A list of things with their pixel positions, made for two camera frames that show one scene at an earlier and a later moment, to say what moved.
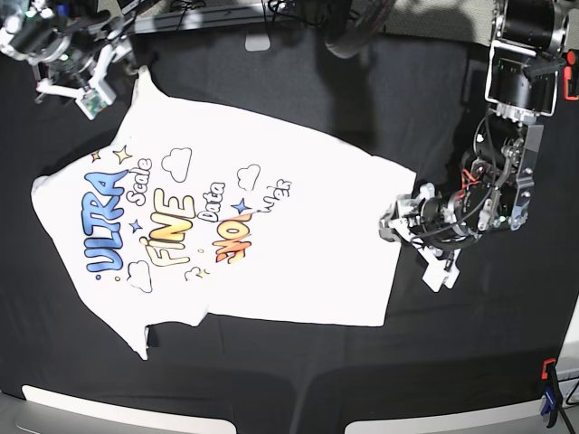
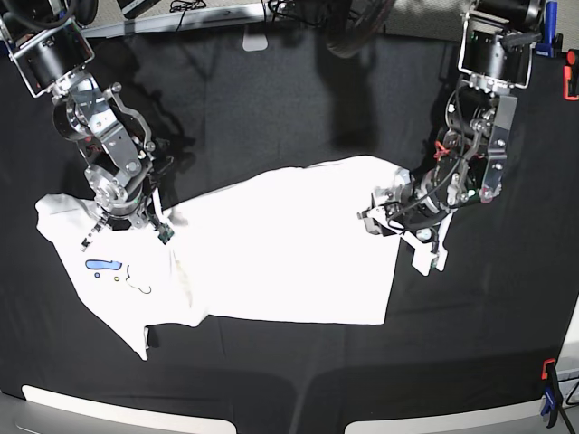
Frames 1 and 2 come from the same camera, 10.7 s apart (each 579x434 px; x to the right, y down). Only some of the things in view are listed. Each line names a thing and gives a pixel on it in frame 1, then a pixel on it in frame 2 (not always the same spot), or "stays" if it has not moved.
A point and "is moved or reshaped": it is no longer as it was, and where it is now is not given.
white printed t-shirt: [187, 212] is moved or reshaped
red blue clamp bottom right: [552, 391] stays
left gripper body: [91, 95] to [150, 211]
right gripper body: [420, 219] to [397, 208]
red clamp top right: [571, 76] stays
